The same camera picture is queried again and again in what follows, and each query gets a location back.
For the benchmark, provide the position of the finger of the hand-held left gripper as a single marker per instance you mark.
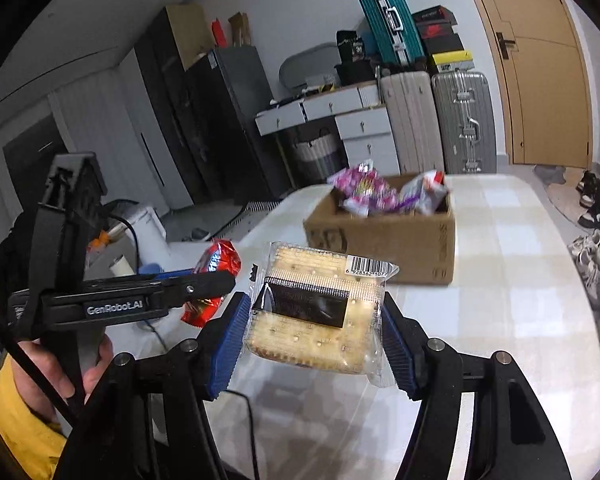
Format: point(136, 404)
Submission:
point(170, 275)
point(200, 291)

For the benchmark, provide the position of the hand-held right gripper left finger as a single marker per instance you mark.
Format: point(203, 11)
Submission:
point(227, 345)

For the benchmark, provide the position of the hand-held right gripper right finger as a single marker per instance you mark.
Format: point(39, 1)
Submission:
point(400, 350)

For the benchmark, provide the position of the small red snack packet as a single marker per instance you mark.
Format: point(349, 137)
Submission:
point(220, 260)

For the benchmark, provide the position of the clear cracker biscuit packet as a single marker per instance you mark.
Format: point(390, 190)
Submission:
point(310, 332)

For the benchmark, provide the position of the brown cardboard box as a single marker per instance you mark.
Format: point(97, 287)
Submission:
point(380, 247)

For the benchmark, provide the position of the purple grape candy packet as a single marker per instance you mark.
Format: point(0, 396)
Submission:
point(352, 180)
point(375, 203)

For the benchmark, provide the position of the white puffed snack bag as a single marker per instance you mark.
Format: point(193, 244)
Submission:
point(425, 190)

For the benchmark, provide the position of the person's left forearm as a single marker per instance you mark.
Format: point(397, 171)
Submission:
point(15, 425)

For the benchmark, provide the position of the person's left hand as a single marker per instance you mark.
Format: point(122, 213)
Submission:
point(50, 365)

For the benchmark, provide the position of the white cylinder cup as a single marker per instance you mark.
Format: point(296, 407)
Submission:
point(122, 266)

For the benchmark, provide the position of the white kettle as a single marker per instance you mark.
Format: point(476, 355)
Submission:
point(145, 230)

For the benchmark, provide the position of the patterned rug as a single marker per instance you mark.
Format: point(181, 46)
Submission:
point(260, 208)

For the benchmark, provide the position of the checked tablecloth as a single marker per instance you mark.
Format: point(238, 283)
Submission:
point(505, 270)

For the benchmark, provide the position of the black tall cabinet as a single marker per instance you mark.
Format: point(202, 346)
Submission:
point(165, 110)

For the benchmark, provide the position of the black fridge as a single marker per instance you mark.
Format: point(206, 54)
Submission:
point(230, 120)

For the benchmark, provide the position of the woven laundry basket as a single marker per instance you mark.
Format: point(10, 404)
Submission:
point(315, 157)

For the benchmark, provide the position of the white drawer cabinet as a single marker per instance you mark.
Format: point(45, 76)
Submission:
point(367, 142)

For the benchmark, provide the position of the pile of shoes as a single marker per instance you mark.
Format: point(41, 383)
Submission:
point(597, 250)

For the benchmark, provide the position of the white desk with drawers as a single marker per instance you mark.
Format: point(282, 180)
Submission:
point(325, 107)

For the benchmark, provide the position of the white suitcase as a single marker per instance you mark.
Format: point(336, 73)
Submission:
point(410, 120)

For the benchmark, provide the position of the grey door mat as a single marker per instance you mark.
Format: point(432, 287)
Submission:
point(550, 174)

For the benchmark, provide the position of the flat cardboard sheet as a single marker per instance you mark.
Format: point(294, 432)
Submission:
point(190, 35)

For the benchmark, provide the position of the silver suitcase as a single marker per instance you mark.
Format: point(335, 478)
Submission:
point(462, 115)

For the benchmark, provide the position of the red paper bag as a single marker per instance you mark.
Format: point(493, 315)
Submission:
point(219, 32)

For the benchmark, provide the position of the grey oval tub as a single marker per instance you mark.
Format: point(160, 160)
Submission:
point(305, 62)

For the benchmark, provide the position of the brown paper bag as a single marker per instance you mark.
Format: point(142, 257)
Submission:
point(240, 29)

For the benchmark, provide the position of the black storage box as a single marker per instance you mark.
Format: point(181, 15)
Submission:
point(355, 74)

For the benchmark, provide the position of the black printed bag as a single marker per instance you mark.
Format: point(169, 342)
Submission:
point(350, 47)

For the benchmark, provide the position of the yellow black box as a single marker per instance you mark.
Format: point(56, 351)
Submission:
point(452, 62)

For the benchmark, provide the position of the black shoe box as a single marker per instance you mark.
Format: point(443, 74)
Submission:
point(445, 46)

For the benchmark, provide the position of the wooden door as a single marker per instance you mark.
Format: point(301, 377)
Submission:
point(540, 75)

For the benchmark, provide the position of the teal suitcase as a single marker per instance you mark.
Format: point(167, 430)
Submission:
point(387, 20)

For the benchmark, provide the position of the dark shoe box red label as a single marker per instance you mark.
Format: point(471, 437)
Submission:
point(431, 15)

